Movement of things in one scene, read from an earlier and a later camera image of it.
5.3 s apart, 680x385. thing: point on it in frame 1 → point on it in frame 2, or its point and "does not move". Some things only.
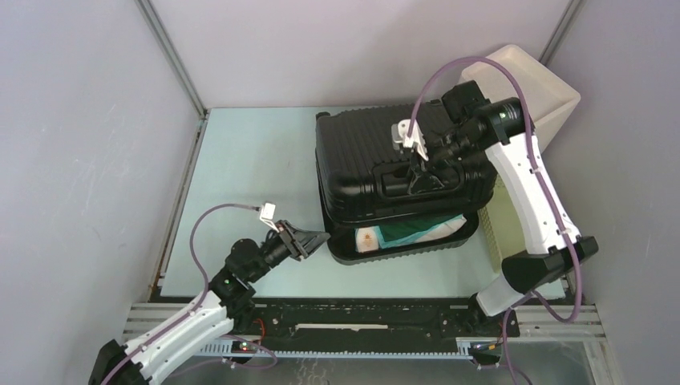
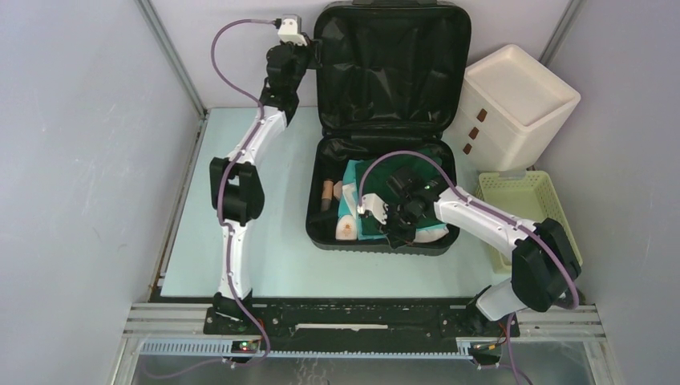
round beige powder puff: (366, 240) → (346, 228)
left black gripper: (305, 242) → (305, 50)
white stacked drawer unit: (548, 97) does not move
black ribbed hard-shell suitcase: (364, 179) → (395, 76)
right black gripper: (423, 180) → (398, 237)
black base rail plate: (375, 321) does not move
